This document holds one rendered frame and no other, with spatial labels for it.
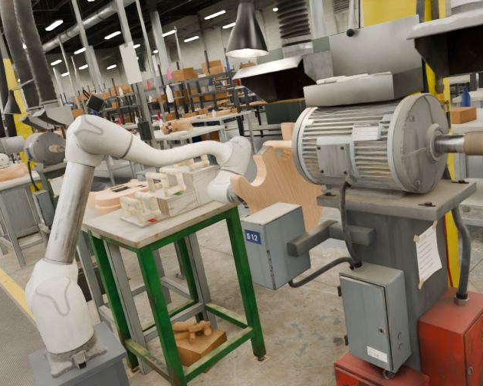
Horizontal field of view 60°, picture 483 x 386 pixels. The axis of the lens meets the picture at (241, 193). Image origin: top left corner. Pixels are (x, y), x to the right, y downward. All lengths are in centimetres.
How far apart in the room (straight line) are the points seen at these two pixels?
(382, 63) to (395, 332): 74
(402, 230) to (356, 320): 29
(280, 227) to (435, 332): 49
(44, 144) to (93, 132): 209
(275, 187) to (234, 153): 35
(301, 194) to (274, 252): 44
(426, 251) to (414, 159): 28
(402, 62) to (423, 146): 26
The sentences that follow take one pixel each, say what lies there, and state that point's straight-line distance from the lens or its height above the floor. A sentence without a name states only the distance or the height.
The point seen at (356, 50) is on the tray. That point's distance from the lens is 133.
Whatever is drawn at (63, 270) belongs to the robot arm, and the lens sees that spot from 168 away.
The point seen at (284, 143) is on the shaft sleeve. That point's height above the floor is 126.
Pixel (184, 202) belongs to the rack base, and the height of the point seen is 98.
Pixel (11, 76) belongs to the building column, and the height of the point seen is 227.
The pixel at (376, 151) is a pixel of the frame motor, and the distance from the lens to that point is 112.
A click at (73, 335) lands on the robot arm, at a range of 154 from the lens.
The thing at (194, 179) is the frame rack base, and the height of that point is 107.
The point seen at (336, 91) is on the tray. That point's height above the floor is 141.
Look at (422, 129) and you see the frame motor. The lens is 112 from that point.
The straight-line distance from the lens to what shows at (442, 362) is 132.
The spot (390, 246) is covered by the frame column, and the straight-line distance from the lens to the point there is 121.
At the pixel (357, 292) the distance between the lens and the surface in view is 121.
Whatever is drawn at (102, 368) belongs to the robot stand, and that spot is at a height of 69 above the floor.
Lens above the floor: 149
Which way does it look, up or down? 15 degrees down
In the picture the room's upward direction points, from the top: 11 degrees counter-clockwise
